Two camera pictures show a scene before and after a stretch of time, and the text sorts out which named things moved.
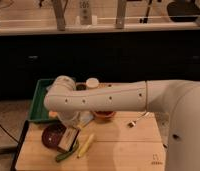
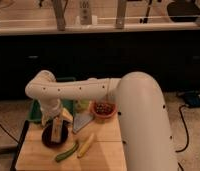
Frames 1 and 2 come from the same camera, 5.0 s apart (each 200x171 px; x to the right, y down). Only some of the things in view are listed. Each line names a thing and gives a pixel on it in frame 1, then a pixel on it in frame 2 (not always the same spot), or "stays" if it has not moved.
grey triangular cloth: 84,118 stays
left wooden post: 59,7 stays
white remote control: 84,11 stays
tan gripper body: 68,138 -> 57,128
